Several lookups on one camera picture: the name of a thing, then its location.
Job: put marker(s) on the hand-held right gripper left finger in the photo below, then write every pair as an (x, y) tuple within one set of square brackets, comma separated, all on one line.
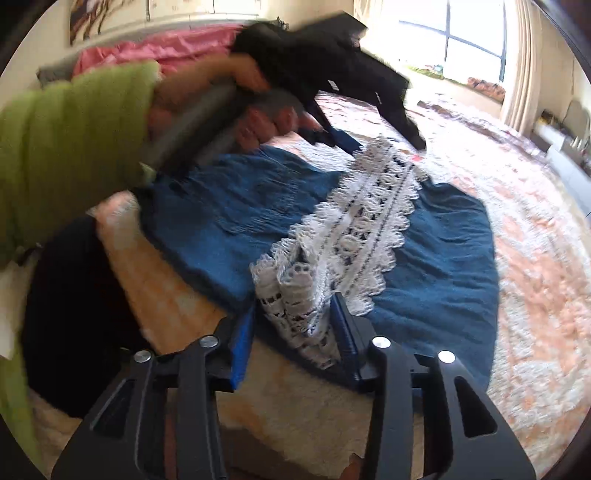
[(242, 355)]

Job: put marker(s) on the blue denim pants lace trim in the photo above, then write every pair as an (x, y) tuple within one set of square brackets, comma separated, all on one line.
[(438, 277)]

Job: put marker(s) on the cream curtain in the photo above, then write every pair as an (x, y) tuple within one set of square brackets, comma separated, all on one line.
[(521, 64)]

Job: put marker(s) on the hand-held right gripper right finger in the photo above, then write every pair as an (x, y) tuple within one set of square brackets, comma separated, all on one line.
[(345, 334)]

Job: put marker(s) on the pink cloth on windowsill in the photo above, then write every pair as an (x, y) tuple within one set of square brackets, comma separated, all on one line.
[(487, 87)]

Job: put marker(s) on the white dressing table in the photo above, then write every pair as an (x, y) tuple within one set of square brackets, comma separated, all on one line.
[(570, 161)]

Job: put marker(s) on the pink blanket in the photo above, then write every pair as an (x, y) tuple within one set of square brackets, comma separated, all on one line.
[(161, 48)]

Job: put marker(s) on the orange white quilted bedspread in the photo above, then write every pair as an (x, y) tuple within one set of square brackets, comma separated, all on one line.
[(535, 300)]

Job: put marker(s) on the person's green sleeved left forearm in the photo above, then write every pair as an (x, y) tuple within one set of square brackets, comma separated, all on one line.
[(69, 147)]

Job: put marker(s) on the window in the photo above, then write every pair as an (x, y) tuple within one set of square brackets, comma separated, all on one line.
[(457, 32)]

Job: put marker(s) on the wall poster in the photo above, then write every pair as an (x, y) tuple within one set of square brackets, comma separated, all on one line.
[(106, 18)]

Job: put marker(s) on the person's left hand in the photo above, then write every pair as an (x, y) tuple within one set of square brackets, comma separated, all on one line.
[(207, 81)]

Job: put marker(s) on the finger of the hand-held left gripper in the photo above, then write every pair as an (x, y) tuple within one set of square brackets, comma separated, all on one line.
[(406, 124), (344, 140)]

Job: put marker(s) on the clothes on window sill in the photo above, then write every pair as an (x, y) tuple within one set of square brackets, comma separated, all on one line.
[(429, 73)]

